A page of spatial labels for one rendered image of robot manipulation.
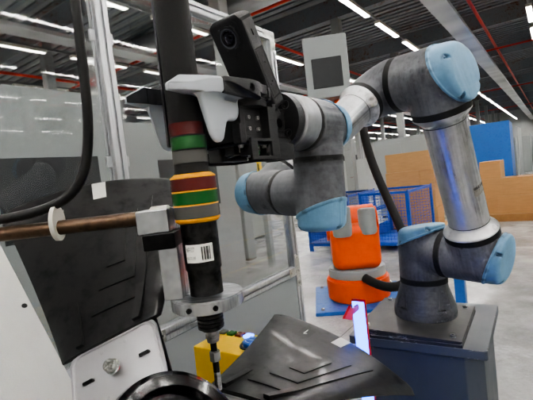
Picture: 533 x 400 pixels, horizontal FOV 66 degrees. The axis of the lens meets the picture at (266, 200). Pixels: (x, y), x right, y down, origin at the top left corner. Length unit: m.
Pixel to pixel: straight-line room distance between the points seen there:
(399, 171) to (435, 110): 7.65
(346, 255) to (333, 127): 3.74
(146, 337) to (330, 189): 0.32
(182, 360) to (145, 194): 0.92
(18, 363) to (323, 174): 0.48
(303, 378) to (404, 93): 0.58
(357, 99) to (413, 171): 7.55
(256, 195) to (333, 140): 0.17
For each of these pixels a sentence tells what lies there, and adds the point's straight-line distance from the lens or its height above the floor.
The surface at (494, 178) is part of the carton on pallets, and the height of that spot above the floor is 0.86.
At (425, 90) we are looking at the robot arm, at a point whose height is 1.54.
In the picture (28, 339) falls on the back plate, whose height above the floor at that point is 1.23.
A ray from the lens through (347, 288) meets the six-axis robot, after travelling 4.34.
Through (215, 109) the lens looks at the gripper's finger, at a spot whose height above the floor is 1.48.
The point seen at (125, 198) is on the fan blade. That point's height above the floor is 1.41.
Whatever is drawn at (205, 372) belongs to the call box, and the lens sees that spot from 0.95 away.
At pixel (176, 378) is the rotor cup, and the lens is 0.37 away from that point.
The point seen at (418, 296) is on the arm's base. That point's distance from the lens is 1.10.
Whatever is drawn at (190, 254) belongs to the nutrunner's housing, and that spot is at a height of 1.35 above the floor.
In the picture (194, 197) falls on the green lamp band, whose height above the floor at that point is 1.40.
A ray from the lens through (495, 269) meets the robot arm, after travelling 1.00.
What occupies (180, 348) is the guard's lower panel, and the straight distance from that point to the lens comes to 1.39.
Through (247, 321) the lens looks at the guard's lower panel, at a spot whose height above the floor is 0.88.
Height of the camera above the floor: 1.41
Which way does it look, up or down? 3 degrees down
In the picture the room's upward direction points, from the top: 7 degrees counter-clockwise
